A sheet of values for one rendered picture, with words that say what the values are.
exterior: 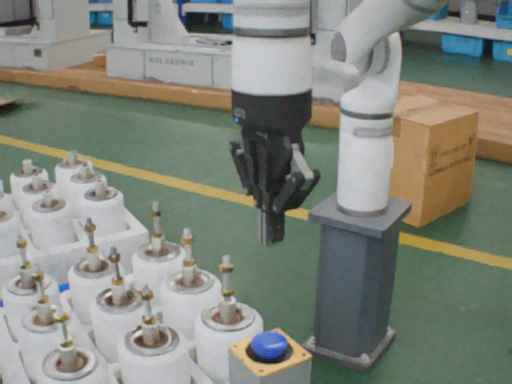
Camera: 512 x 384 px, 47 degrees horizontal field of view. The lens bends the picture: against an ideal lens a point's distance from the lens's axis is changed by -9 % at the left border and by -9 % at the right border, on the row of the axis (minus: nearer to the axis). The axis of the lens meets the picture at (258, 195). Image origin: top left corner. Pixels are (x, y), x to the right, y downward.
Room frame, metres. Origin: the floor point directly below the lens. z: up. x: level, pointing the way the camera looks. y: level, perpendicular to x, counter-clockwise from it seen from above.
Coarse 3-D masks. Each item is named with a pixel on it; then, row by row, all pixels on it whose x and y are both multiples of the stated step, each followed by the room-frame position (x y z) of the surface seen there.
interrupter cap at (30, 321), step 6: (36, 306) 0.75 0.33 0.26; (54, 306) 0.75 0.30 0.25; (30, 312) 0.73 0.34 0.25; (36, 312) 0.73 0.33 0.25; (54, 312) 0.74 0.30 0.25; (24, 318) 0.72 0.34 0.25; (30, 318) 0.72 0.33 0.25; (36, 318) 0.72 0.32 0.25; (24, 324) 0.70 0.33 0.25; (30, 324) 0.70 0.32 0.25; (36, 324) 0.70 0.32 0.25; (42, 324) 0.71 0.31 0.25; (48, 324) 0.71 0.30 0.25; (54, 324) 0.70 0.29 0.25; (30, 330) 0.69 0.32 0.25; (36, 330) 0.69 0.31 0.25; (42, 330) 0.69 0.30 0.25; (48, 330) 0.69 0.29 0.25; (54, 330) 0.69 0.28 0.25
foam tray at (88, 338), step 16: (64, 304) 0.88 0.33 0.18; (0, 320) 0.82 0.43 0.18; (160, 320) 0.87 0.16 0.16; (0, 336) 0.77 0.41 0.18; (0, 352) 0.73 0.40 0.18; (16, 352) 0.73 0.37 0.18; (192, 352) 0.77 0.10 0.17; (0, 368) 0.82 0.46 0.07; (16, 368) 0.69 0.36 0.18; (112, 368) 0.71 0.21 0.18; (192, 368) 0.71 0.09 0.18
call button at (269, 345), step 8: (256, 336) 0.58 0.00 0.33; (264, 336) 0.58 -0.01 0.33; (272, 336) 0.58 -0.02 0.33; (280, 336) 0.58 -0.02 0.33; (256, 344) 0.57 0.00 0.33; (264, 344) 0.57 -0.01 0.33; (272, 344) 0.57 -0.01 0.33; (280, 344) 0.57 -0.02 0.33; (256, 352) 0.56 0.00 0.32; (264, 352) 0.56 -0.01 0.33; (272, 352) 0.56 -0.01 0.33; (280, 352) 0.56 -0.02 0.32
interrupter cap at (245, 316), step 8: (216, 304) 0.77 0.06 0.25; (240, 304) 0.78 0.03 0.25; (208, 312) 0.75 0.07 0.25; (216, 312) 0.76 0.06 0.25; (240, 312) 0.76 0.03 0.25; (248, 312) 0.76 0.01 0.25; (208, 320) 0.73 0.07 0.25; (216, 320) 0.74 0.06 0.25; (240, 320) 0.73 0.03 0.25; (248, 320) 0.73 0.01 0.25; (216, 328) 0.71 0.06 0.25; (224, 328) 0.71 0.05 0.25; (232, 328) 0.71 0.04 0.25; (240, 328) 0.71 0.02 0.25
